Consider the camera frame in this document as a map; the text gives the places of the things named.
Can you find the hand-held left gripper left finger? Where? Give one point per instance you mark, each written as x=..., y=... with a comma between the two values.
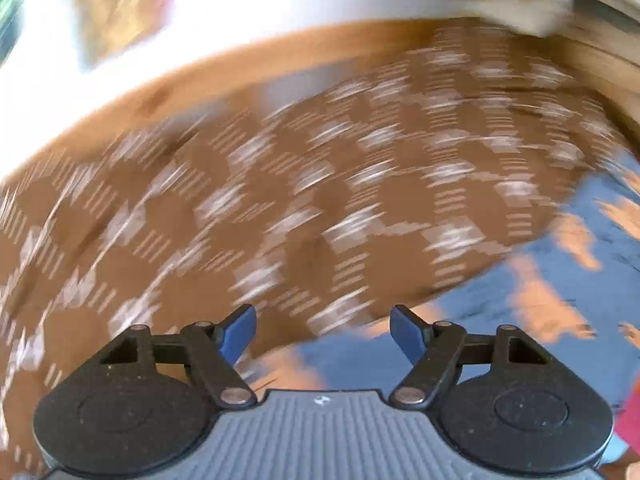
x=243, y=331

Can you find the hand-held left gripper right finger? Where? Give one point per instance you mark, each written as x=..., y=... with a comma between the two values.
x=406, y=332

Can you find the blue pants with orange print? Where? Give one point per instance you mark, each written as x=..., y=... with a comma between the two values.
x=500, y=345

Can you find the brown patterned blanket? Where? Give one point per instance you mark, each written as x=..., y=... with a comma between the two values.
x=200, y=200

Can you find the swirly sea wall poster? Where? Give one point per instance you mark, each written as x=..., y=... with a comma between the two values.
x=125, y=5

